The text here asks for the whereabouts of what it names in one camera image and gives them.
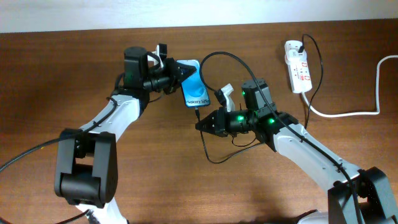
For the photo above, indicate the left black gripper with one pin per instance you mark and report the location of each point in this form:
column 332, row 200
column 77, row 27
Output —
column 176, row 77

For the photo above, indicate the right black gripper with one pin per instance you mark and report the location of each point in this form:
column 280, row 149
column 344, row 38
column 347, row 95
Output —
column 221, row 122

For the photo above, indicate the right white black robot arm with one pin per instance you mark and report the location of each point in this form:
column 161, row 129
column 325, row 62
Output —
column 354, row 195

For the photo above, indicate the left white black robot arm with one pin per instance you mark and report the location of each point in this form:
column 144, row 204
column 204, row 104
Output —
column 86, row 173

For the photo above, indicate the white power strip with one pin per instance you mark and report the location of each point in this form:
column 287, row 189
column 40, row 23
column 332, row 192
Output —
column 299, row 74

